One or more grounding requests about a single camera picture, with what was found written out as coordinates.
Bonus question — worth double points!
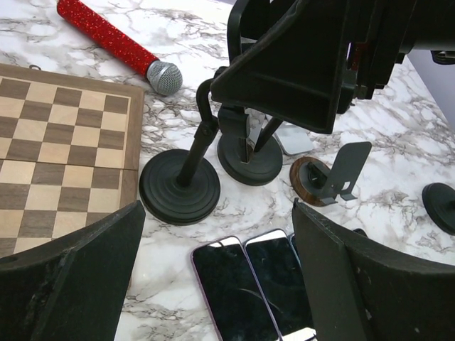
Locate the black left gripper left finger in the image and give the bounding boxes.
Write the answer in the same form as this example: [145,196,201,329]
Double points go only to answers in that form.
[1,201,145,340]

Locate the black stand on wooden base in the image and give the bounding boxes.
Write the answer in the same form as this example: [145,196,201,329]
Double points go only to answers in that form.
[289,141,372,207]

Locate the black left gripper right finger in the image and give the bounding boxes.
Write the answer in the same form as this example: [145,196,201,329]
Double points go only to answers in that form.
[292,200,454,340]

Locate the white folding phone stand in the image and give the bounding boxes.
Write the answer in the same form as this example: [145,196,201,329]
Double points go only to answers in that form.
[248,109,315,156]

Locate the blue-edged black phone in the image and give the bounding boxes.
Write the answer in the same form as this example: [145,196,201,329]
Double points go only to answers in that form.
[245,229,316,340]

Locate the wooden chessboard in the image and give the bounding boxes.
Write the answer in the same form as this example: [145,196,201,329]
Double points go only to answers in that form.
[1,64,144,257]

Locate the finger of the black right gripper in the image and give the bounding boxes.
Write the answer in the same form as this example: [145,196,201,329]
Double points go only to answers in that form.
[211,1,355,134]

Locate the black phone dark case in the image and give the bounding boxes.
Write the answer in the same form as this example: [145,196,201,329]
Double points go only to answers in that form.
[289,233,301,264]

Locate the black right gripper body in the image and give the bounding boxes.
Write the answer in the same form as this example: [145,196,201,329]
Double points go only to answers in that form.
[341,1,454,107]

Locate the black round-base stand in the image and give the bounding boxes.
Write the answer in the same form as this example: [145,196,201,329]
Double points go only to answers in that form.
[422,183,455,235]
[217,104,283,186]
[138,0,271,226]

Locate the pink-edged black phone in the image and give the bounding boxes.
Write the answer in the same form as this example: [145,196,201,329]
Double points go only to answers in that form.
[191,237,280,341]

